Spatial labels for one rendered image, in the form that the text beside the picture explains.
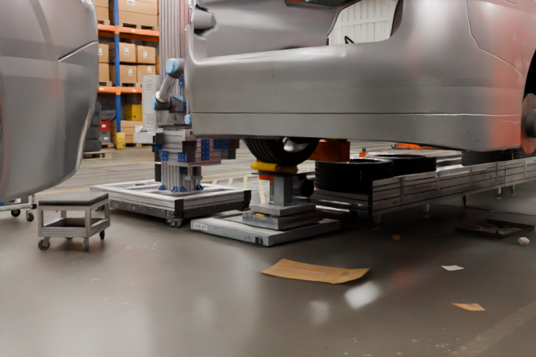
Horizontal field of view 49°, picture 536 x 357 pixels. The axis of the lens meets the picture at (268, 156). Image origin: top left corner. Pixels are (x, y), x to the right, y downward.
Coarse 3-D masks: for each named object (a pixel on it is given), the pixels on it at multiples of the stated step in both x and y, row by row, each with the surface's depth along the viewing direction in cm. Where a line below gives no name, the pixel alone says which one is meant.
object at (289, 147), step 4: (276, 140) 416; (280, 140) 447; (288, 140) 459; (280, 144) 448; (288, 144) 454; (292, 144) 452; (296, 144) 449; (300, 144) 447; (304, 144) 444; (308, 144) 442; (280, 148) 420; (284, 148) 451; (288, 148) 449; (292, 148) 446; (296, 148) 444; (300, 148) 442; (304, 148) 439; (288, 152) 426; (292, 152) 434; (296, 152) 433; (300, 152) 436
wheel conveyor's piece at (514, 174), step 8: (448, 160) 706; (456, 160) 721; (512, 160) 640; (520, 160) 656; (528, 160) 673; (448, 168) 675; (512, 168) 642; (520, 168) 657; (528, 168) 674; (512, 176) 642; (520, 176) 659; (528, 176) 675; (512, 184) 643; (512, 192) 648
